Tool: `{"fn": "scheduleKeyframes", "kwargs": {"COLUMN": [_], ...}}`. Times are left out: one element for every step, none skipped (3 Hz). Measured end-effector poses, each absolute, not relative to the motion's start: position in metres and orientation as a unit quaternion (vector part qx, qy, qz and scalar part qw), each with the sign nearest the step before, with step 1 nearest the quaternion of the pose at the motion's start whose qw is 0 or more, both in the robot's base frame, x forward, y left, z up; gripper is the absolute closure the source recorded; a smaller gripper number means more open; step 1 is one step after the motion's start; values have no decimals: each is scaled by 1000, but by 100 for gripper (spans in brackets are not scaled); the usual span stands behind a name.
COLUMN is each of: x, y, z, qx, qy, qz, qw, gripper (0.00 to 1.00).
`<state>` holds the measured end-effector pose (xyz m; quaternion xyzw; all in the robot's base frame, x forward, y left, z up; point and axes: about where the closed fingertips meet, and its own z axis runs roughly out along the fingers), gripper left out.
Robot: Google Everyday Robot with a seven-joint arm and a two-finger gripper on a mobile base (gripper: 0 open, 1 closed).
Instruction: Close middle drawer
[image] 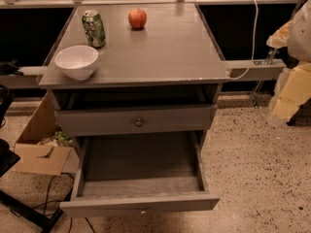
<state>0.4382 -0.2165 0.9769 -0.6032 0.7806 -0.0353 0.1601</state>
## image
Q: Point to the grey drawer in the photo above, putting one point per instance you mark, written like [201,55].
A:
[135,120]
[139,174]

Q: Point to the grey horizontal rail beam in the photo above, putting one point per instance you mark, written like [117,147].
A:
[257,72]

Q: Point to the grey wooden drawer cabinet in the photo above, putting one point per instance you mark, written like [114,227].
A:
[172,62]

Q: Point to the red apple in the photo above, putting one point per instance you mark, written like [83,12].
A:
[137,18]

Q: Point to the grey top drawer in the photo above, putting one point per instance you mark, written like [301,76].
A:
[135,120]

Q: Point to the white ceramic bowl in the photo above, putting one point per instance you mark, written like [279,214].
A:
[77,62]

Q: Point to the brown cardboard box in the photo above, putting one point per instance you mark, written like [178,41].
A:
[33,146]

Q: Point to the black object at left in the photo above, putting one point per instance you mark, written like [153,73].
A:
[7,157]

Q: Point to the green crushed soda can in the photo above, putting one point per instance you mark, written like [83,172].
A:
[94,28]

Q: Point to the black stand base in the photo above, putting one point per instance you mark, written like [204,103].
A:
[44,222]

